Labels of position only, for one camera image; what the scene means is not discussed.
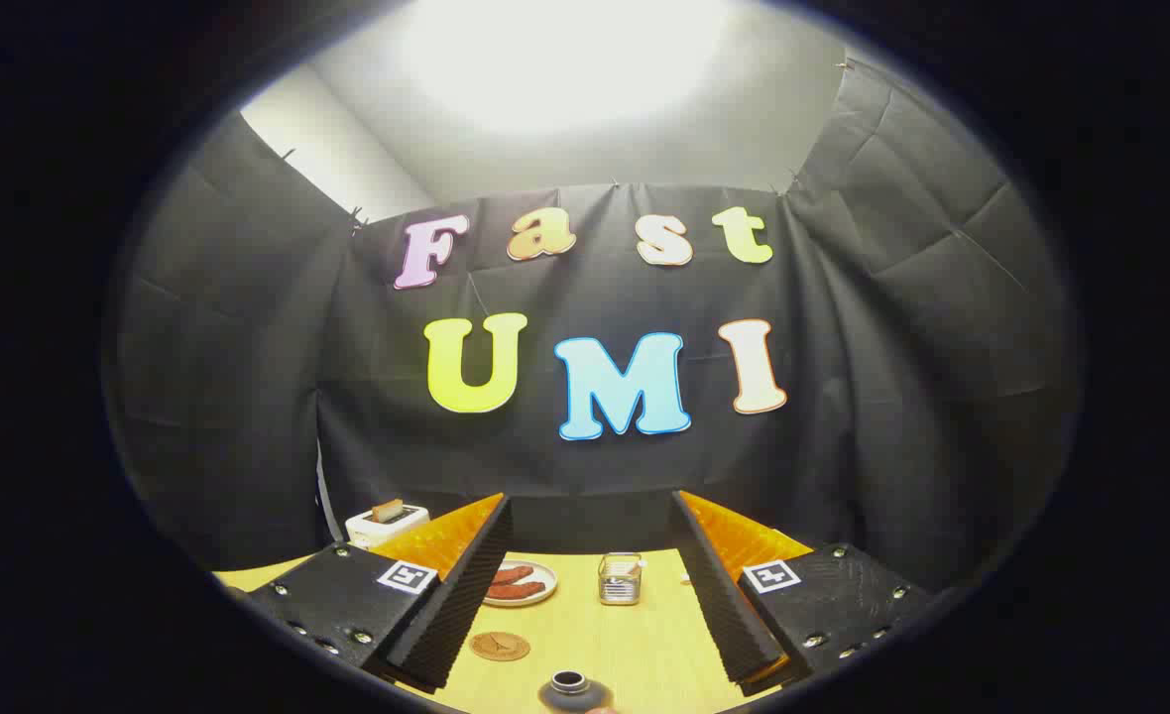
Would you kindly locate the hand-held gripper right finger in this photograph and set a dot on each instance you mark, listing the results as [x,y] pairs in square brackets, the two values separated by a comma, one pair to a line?
[729,605]

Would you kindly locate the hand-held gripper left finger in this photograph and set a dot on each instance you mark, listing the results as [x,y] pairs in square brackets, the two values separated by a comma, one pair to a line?
[451,605]

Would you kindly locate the round brown coaster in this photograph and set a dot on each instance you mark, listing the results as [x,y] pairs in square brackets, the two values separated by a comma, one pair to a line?
[499,647]

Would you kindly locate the silver bottle with green label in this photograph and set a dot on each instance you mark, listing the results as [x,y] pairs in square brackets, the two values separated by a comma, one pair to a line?
[570,689]

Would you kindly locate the brown sausage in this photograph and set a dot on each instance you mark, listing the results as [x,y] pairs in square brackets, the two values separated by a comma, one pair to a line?
[518,591]
[512,574]

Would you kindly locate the white plate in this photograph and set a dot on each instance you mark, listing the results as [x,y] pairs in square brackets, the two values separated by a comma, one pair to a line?
[545,575]

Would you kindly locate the white toaster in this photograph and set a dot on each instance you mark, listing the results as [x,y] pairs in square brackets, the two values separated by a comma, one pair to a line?
[367,531]

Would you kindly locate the toast slice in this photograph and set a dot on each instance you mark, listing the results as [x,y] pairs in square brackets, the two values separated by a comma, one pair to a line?
[386,511]

